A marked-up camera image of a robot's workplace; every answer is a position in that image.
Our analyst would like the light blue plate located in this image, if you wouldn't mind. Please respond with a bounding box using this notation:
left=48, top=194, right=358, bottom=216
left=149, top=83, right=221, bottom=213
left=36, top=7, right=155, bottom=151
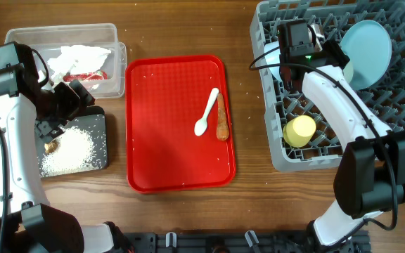
left=340, top=20, right=392, bottom=91

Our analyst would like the red snack wrapper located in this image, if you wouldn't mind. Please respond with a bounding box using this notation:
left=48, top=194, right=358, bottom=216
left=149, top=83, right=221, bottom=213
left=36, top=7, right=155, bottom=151
left=63, top=70, right=108, bottom=82

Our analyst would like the brown mushroom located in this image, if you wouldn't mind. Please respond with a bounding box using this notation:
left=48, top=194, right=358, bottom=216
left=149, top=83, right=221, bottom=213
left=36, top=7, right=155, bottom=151
left=44, top=141, right=59, bottom=154

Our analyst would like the white rice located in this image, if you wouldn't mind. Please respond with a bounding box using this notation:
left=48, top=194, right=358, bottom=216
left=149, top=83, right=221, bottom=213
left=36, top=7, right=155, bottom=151
left=40, top=121, right=108, bottom=177

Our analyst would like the light blue bowl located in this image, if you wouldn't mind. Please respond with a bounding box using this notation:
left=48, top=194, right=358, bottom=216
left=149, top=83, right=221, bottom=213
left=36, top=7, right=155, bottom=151
left=264, top=41, right=282, bottom=82

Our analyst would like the yellow cup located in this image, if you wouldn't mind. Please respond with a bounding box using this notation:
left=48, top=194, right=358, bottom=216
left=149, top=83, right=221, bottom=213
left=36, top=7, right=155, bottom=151
left=283, top=115, right=316, bottom=148

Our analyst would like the white plastic spoon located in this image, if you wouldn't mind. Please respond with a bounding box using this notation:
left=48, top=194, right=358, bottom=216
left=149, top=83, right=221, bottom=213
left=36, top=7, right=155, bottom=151
left=194, top=88, right=219, bottom=136

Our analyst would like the green bowl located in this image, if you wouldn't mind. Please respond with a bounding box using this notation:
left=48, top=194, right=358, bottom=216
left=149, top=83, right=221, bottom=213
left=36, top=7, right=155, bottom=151
left=343, top=60, right=354, bottom=84

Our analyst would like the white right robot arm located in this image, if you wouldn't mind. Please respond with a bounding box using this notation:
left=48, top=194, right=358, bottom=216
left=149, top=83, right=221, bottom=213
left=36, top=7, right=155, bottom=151
left=277, top=20, right=405, bottom=252

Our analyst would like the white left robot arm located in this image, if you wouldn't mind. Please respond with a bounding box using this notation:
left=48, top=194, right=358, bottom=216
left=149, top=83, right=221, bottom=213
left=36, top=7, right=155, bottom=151
left=0, top=42, right=134, bottom=252

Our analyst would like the grey dishwasher rack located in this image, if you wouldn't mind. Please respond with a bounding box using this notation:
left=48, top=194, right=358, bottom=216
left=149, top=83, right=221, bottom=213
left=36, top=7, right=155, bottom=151
left=250, top=0, right=405, bottom=171

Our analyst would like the black waste tray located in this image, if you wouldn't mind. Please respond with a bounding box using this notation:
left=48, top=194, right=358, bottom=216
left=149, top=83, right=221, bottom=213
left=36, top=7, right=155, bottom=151
left=35, top=105, right=109, bottom=179

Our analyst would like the clear plastic waste bin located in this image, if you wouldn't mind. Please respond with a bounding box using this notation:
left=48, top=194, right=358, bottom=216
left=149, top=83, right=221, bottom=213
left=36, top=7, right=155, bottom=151
left=5, top=23, right=127, bottom=98

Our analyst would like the red serving tray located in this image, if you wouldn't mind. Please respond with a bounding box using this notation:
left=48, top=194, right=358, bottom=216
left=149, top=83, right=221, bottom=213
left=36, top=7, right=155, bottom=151
left=124, top=55, right=236, bottom=194

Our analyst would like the orange carrot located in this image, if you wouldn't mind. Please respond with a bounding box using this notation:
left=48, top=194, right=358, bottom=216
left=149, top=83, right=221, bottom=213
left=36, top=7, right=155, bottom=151
left=216, top=93, right=230, bottom=141

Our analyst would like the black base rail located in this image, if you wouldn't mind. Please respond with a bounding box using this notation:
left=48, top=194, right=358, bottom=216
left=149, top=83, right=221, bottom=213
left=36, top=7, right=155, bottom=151
left=121, top=230, right=372, bottom=253

